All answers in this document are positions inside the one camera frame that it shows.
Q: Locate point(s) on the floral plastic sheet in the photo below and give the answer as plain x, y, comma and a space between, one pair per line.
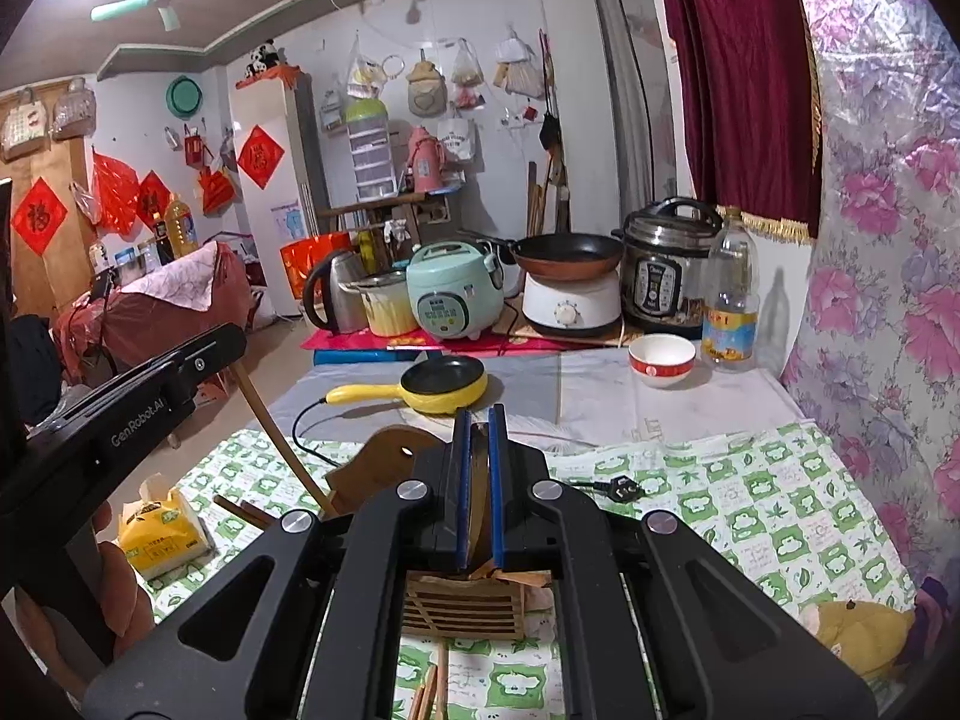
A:
885, 277

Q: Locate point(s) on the single wooden chopstick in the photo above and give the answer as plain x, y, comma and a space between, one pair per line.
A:
274, 436

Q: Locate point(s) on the purple cloth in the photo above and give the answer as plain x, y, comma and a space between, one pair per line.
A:
930, 596

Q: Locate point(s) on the black hanging ladle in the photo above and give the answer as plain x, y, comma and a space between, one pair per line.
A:
550, 133

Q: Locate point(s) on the white tote bag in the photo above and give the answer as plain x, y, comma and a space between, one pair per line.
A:
456, 139

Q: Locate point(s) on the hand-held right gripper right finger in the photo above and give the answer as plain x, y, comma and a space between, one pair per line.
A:
496, 495

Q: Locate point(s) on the green round basin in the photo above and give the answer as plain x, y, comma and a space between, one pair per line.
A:
184, 95

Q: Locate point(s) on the red cloth cover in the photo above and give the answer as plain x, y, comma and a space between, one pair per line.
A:
217, 315

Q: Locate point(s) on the small red diamond paper decoration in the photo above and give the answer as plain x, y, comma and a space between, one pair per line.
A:
154, 195

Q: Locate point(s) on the yellow woven hanging bag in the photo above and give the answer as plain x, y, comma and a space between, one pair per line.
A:
425, 90

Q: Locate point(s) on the straw hanging bag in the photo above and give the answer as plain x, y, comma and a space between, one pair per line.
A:
519, 71

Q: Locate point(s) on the red mat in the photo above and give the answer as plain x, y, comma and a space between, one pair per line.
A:
525, 345

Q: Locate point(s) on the white electric hot plate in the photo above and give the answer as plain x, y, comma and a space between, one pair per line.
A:
570, 307

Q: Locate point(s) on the person's left hand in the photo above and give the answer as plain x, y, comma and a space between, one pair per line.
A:
127, 592

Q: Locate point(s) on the wooden chopstick holder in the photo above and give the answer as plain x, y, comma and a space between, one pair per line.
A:
465, 607

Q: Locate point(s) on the plastic drawer unit green top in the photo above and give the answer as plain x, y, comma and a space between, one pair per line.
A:
371, 154

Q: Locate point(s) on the large yellow oil bottle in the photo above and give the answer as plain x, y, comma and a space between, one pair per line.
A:
181, 229

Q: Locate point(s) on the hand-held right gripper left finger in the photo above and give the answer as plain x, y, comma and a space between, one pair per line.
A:
463, 495

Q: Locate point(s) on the red and white bowl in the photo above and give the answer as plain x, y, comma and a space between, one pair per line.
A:
661, 364

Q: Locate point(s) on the cream pot with lid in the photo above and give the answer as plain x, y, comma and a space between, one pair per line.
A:
386, 307

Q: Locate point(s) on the beige hanging handbag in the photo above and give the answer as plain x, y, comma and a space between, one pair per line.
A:
75, 112
24, 127

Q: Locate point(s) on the red plastic bag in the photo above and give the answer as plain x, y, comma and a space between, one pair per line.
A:
115, 191

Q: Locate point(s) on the mustard fleece mitten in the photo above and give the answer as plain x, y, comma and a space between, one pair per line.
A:
862, 637

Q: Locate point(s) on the green checkered tablecloth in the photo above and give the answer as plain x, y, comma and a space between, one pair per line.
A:
750, 510

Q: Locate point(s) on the red gift bag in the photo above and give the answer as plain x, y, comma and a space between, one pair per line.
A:
304, 270

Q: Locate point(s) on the clear hanging plastic bag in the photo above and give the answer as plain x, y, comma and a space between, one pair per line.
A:
466, 79

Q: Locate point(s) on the clear bottle yellow label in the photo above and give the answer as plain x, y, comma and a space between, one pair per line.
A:
729, 315

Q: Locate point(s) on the white refrigerator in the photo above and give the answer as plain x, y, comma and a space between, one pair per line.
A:
281, 232

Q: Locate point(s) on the mint green rice cooker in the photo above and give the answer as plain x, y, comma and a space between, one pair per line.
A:
450, 292

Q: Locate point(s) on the dark red curtain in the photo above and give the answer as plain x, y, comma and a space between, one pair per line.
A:
742, 75

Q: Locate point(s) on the steel electric kettle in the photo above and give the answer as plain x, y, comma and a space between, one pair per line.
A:
337, 292

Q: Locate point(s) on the grey table cover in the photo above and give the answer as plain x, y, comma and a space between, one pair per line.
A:
600, 397

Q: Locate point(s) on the bunch of wooden chopsticks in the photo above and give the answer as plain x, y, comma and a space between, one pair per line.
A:
244, 511

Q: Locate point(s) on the silver black pressure cooker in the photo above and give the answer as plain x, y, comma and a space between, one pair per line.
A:
667, 270

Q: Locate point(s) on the yellow mini frying pan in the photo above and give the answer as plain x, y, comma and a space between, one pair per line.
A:
442, 386

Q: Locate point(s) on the white pink patterned cloth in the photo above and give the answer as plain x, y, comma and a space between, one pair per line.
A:
180, 277

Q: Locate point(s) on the copper frying pan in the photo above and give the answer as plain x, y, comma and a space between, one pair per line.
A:
570, 255

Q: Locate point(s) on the panda plush toy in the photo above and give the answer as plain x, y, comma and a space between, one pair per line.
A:
262, 60

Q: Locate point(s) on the yellow tissue box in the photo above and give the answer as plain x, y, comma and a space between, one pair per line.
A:
161, 540

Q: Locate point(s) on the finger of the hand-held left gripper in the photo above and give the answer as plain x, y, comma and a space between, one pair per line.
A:
214, 349

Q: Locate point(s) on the pink thermos flask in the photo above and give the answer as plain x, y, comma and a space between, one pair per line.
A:
422, 161

